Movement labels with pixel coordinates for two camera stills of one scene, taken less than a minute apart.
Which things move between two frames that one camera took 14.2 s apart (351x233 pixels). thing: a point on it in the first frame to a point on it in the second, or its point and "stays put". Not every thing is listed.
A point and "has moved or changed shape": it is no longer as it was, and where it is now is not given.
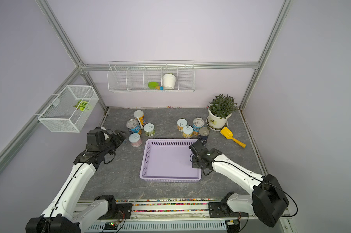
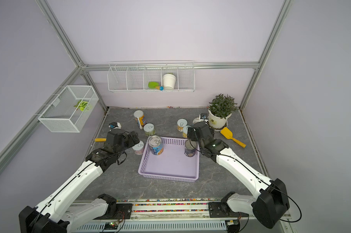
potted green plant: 220,107 stays put
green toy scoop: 153,85 stays put
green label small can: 149,129 stays put
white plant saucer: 212,128 stays put
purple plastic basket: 168,160 stays put
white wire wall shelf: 135,75 stays put
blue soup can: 134,124 to 155,144
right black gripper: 193,162 to 193,136
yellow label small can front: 187,131 stays put
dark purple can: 203,133 has moved or changed shape
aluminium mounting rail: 177,216 stays put
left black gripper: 118,141 to 131,142
